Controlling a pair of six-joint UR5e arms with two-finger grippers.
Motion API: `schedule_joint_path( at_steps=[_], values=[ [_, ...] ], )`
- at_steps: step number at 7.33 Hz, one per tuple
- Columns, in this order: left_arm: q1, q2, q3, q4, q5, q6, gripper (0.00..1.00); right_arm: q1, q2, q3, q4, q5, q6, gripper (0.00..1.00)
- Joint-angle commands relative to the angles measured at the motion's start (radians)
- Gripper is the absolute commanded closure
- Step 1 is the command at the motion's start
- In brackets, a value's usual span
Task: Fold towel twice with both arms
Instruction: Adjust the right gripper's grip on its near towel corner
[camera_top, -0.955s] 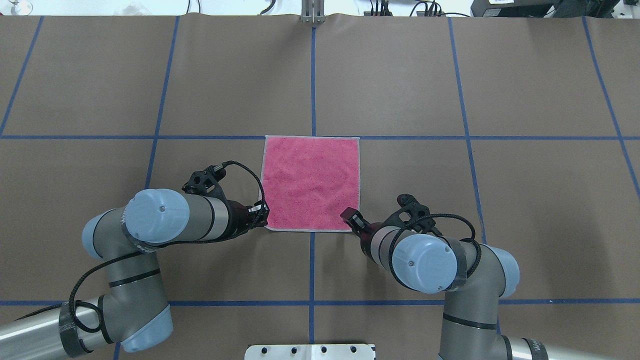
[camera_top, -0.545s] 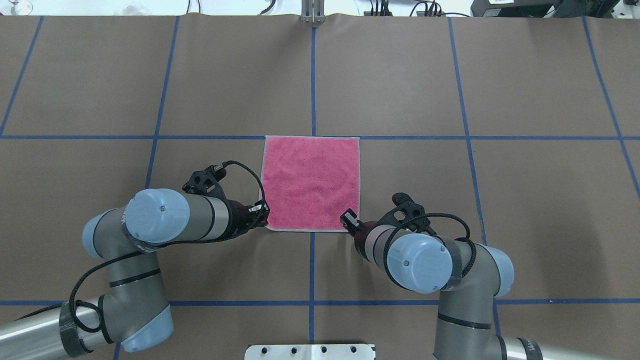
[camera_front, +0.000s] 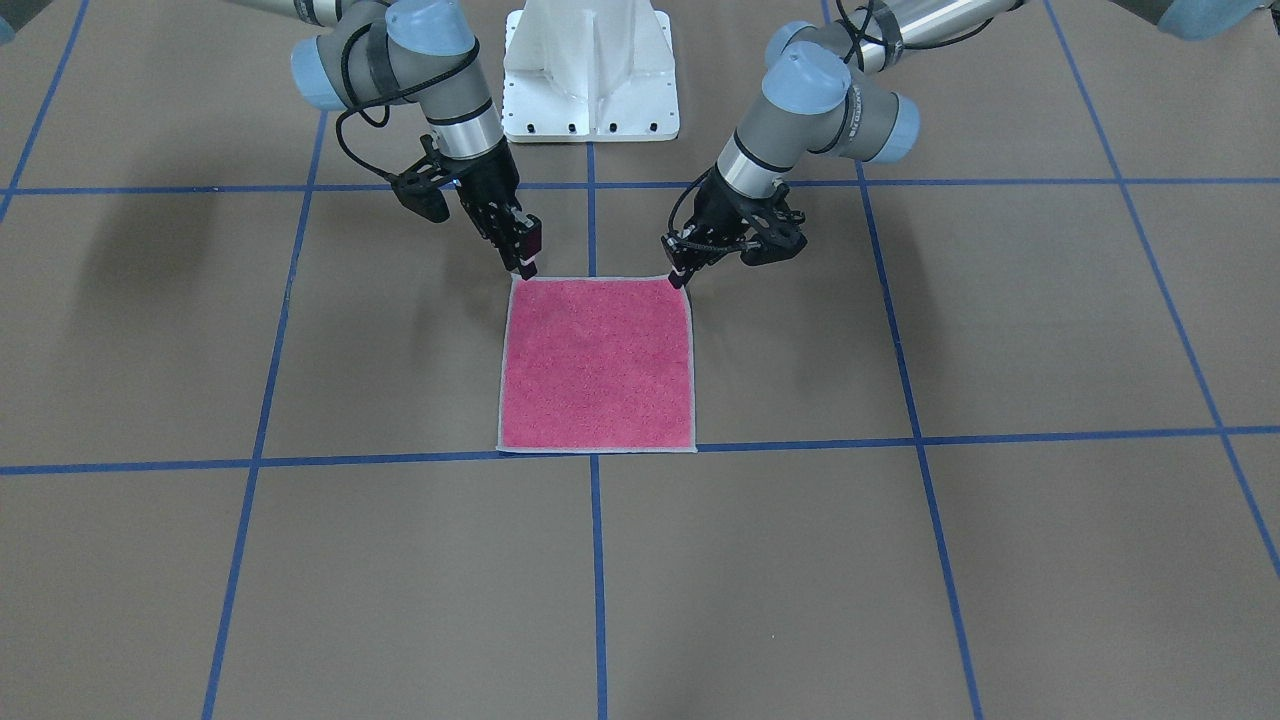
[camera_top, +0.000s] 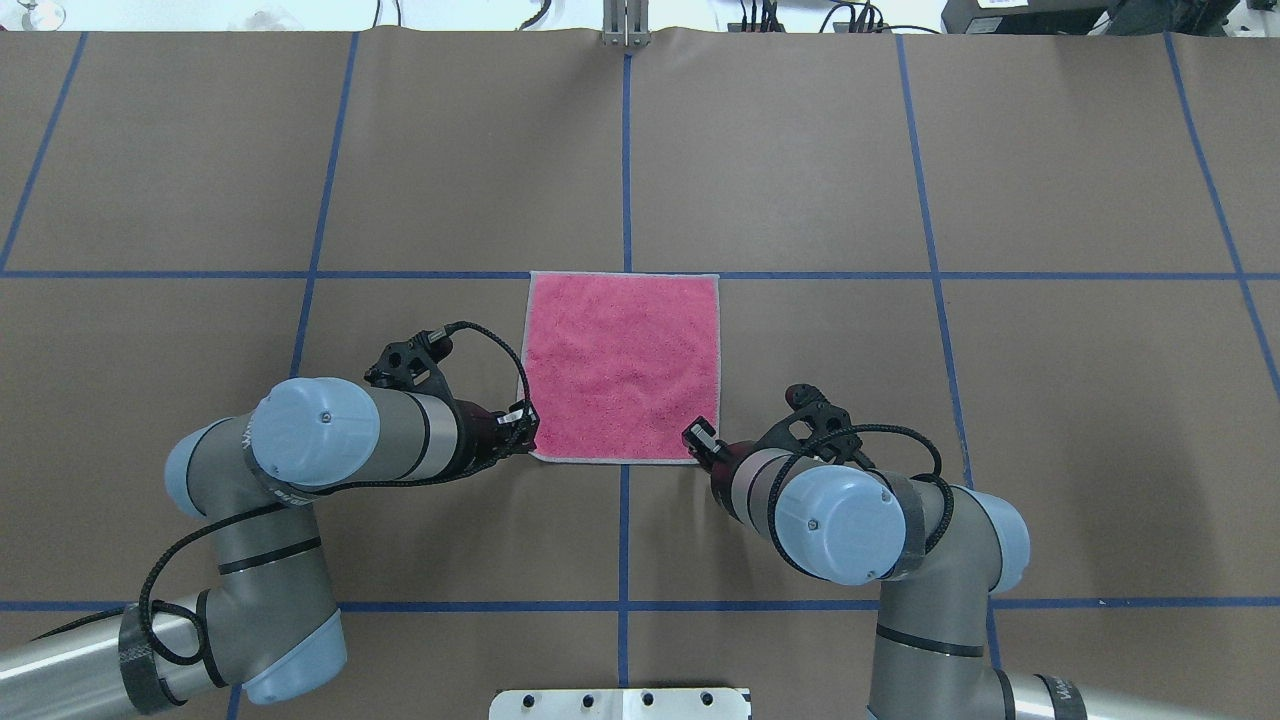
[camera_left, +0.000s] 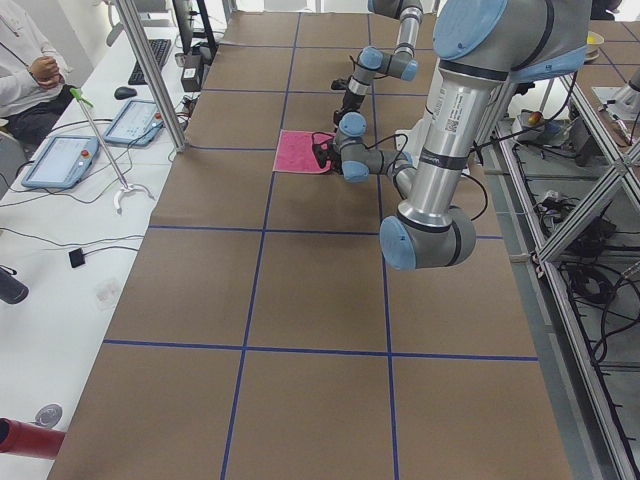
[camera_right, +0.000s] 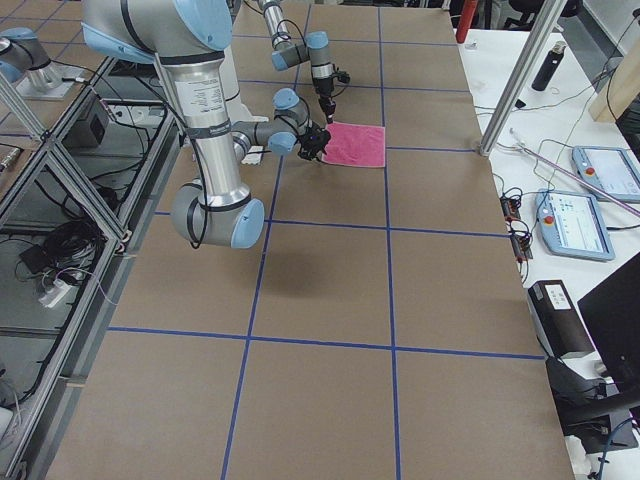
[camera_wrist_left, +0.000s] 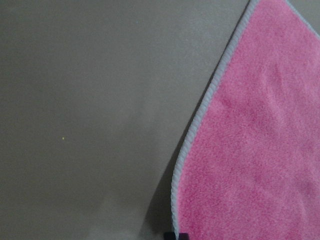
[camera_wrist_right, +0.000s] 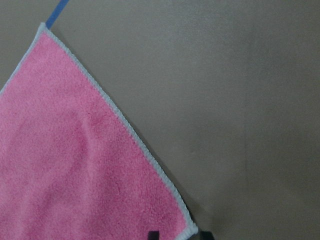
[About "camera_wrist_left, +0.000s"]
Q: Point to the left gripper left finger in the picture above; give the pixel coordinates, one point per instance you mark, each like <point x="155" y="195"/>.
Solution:
<point x="169" y="236"/>

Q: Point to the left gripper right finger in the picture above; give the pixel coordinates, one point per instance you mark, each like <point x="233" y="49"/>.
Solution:
<point x="183" y="236"/>

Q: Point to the pink towel with grey edge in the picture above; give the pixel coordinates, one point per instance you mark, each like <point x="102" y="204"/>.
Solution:
<point x="249" y="166"/>

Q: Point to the brown paper table mat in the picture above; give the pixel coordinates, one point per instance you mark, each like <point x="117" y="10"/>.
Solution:
<point x="96" y="99"/>

